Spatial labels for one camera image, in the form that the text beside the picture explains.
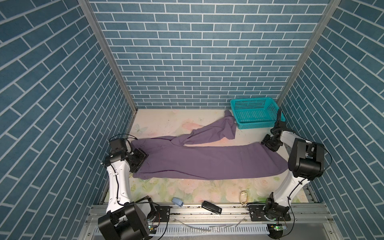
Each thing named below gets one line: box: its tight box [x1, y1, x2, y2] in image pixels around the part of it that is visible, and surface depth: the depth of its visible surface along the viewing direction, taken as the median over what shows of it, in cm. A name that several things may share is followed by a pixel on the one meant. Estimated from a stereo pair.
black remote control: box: [201, 200, 223, 215], surface depth 75 cm
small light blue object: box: [171, 197, 184, 207], surface depth 77 cm
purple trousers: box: [131, 110, 289, 180], surface depth 96 cm
